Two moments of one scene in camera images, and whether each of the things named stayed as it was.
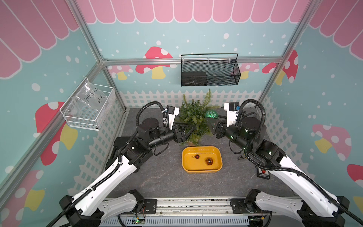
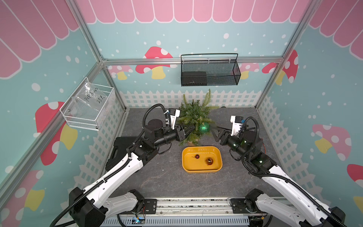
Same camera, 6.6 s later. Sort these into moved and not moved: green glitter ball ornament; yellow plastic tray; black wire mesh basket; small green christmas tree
Moved: green glitter ball ornament
Not moved: yellow plastic tray; small green christmas tree; black wire mesh basket
